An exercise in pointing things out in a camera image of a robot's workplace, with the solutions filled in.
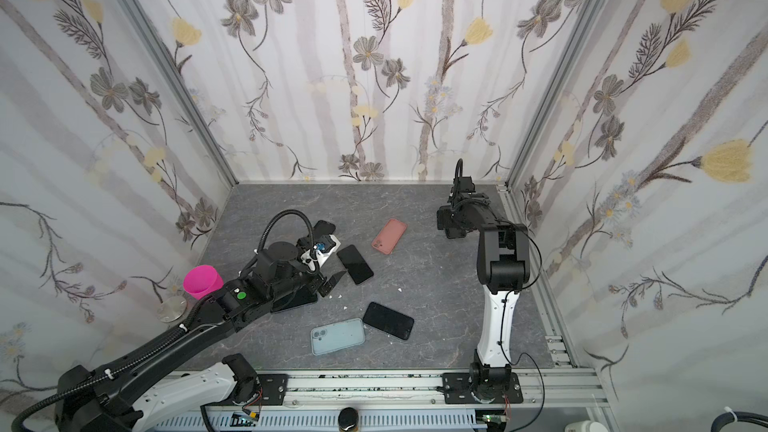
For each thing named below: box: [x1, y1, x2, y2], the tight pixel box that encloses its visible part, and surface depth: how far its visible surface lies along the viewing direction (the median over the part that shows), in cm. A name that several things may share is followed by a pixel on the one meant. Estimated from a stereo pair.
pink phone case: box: [372, 218, 407, 255], surface depth 107 cm
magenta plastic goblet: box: [182, 264, 224, 300], surface depth 78 cm
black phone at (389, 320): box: [362, 302, 415, 340], surface depth 88 cm
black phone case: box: [313, 220, 336, 239], surface depth 110 cm
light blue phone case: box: [311, 318, 366, 356], surface depth 85 cm
